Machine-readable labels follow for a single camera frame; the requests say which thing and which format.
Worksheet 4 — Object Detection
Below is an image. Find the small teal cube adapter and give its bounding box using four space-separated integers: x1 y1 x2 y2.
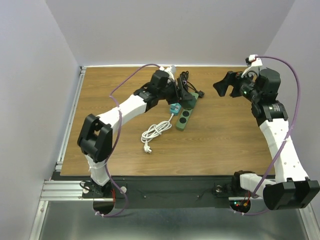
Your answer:
170 104 177 113

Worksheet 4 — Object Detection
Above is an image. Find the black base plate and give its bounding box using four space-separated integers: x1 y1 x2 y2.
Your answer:
82 175 248 209

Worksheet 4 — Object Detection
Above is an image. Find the green power strip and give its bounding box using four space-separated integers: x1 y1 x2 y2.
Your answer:
175 92 199 132

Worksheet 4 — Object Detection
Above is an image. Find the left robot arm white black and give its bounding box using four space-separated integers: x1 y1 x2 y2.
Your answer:
77 67 196 197

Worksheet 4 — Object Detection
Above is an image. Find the dark green cube adapter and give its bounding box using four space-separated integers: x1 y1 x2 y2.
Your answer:
180 95 197 110

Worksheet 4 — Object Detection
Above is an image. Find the black power cord with plug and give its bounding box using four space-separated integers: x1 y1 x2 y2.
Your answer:
178 71 206 99

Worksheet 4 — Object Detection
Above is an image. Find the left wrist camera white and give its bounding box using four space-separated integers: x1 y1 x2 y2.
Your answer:
159 65 176 79

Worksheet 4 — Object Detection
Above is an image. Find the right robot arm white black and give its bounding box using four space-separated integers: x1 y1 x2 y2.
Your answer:
213 68 320 210

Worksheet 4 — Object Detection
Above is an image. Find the white cord of blue strip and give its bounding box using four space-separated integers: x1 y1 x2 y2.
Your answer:
141 113 175 155

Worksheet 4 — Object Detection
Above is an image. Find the blue usb socket strip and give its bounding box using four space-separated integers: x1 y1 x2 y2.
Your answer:
169 103 181 116

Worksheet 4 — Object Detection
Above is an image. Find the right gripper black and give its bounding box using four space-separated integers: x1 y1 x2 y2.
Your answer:
212 68 262 103

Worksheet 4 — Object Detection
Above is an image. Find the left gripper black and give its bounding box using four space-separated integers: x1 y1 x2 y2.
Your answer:
157 77 194 105

